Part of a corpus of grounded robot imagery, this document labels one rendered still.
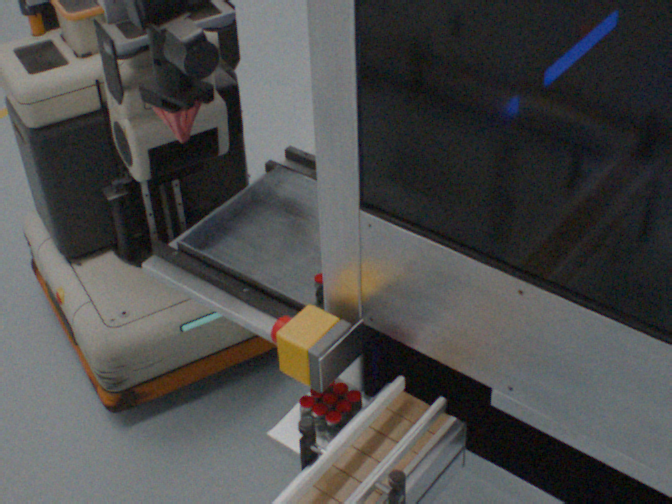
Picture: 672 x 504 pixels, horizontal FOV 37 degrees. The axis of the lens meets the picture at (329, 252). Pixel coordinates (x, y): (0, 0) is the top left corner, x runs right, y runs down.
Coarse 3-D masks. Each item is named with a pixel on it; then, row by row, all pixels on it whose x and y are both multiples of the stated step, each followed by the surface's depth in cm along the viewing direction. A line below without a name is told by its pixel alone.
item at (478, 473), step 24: (408, 384) 142; (456, 408) 138; (480, 432) 135; (504, 432) 135; (480, 456) 132; (504, 456) 131; (528, 456) 131; (552, 456) 131; (456, 480) 139; (480, 480) 135; (504, 480) 131; (528, 480) 128; (552, 480) 128; (576, 480) 128; (600, 480) 128
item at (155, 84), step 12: (156, 60) 147; (156, 72) 147; (168, 72) 146; (180, 72) 147; (144, 84) 151; (156, 84) 149; (168, 84) 148; (180, 84) 148; (192, 84) 150; (204, 84) 151; (168, 96) 148; (180, 96) 148; (192, 96) 148
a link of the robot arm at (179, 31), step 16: (128, 0) 139; (160, 16) 141; (176, 16) 141; (160, 32) 139; (176, 32) 138; (192, 32) 137; (176, 48) 139; (192, 48) 137; (208, 48) 139; (176, 64) 140; (192, 64) 139; (208, 64) 140
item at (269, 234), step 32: (256, 192) 176; (288, 192) 178; (224, 224) 171; (256, 224) 171; (288, 224) 171; (192, 256) 162; (224, 256) 165; (256, 256) 164; (288, 256) 164; (320, 256) 164; (256, 288) 156; (288, 288) 158
